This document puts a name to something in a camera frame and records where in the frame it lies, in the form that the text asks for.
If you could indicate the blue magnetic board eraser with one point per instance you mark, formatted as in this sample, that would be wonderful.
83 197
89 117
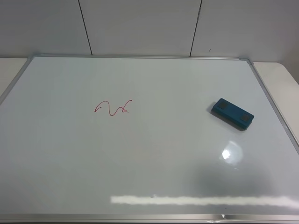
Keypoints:
231 114

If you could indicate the red marker scribble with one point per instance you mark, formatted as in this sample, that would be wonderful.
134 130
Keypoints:
112 111

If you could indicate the white whiteboard with aluminium frame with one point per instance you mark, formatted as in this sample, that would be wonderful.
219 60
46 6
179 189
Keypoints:
166 161

